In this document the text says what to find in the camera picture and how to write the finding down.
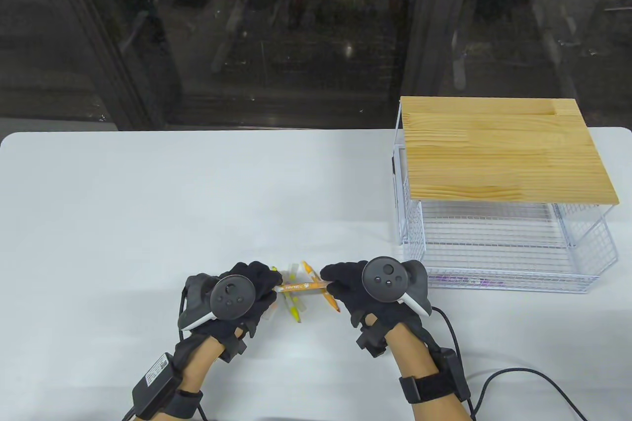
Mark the black labelled wrist camera box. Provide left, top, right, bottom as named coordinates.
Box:
left=132, top=352, right=183, bottom=419

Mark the person's right hand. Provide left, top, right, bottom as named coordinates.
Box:
left=320, top=262, right=437, bottom=355

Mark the person's left forearm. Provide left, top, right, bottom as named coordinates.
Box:
left=126, top=335, right=228, bottom=421

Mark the cluster of clear highlighter caps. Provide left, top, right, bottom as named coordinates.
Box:
left=267, top=263, right=309, bottom=323

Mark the light wooden board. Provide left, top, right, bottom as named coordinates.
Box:
left=399, top=97, right=620, bottom=204

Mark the purple double-ended highlighter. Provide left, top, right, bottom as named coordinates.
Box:
left=431, top=274, right=505, bottom=288

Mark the orange double-ended highlighter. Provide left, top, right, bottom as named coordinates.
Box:
left=276, top=280, right=330, bottom=293
left=303, top=262, right=342, bottom=313

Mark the black and white controller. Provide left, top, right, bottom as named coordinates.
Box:
left=178, top=273, right=257, bottom=333
left=362, top=257, right=430, bottom=318

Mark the dark window frame post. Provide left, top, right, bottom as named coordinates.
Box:
left=42, top=0, right=183, bottom=130
left=400, top=0, right=474, bottom=98

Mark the yellow double-ended highlighter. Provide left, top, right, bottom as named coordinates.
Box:
left=272, top=267, right=301, bottom=323

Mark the black cable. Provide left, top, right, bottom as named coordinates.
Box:
left=123, top=404, right=209, bottom=421
left=432, top=306, right=586, bottom=421

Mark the person's left hand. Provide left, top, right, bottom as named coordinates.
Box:
left=173, top=262, right=283, bottom=362

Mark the white wire drawer rack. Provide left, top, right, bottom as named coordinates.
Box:
left=394, top=98, right=619, bottom=294

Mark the black wrist strap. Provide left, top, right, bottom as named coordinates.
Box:
left=399, top=374, right=457, bottom=404
left=168, top=389, right=204, bottom=419

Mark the person's right forearm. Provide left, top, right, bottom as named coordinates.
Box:
left=388, top=325, right=474, bottom=421

